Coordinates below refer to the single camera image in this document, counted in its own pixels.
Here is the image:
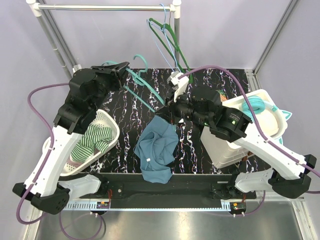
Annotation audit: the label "pink tank top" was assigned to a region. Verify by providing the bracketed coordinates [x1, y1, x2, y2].
[66, 155, 83, 169]

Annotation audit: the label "black mounting base plate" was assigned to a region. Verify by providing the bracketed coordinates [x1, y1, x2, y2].
[79, 172, 273, 210]

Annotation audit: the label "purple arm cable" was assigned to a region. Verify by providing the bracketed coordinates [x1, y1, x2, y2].
[16, 82, 71, 224]
[178, 65, 320, 195]

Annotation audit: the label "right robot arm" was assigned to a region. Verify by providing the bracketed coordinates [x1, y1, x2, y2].
[155, 86, 317, 199]

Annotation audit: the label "teal cat-ear headphones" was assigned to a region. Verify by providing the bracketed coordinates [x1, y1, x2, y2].
[240, 95, 279, 122]

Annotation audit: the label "teal plastic hanger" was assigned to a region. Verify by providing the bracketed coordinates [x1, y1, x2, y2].
[101, 54, 166, 113]

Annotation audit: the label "green striped tank top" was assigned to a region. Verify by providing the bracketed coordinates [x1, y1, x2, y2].
[70, 125, 113, 163]

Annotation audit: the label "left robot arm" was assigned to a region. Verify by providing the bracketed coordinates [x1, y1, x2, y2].
[12, 61, 129, 215]

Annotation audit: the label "teal tank top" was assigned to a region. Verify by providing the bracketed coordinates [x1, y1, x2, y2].
[134, 115, 179, 184]

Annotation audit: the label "green velvet hanger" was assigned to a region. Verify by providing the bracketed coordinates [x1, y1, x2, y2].
[146, 5, 191, 74]

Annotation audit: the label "white metal clothes rack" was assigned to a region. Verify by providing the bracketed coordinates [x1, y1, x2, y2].
[26, 0, 182, 71]

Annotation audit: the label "light blue wire hanger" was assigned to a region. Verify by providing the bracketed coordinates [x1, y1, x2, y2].
[146, 3, 183, 72]

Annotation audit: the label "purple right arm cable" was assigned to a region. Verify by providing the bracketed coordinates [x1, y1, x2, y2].
[178, 65, 320, 195]

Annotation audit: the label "white storage box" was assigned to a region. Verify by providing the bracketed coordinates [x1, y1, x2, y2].
[200, 89, 288, 170]

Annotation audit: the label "white perforated plastic basket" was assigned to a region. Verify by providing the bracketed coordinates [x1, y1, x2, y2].
[41, 108, 120, 177]

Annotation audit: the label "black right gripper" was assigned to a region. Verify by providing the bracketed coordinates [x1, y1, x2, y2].
[154, 88, 212, 127]

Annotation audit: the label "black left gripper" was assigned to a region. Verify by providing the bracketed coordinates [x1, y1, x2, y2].
[90, 61, 131, 112]

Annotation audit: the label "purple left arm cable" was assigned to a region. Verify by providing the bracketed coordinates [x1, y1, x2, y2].
[16, 82, 71, 224]

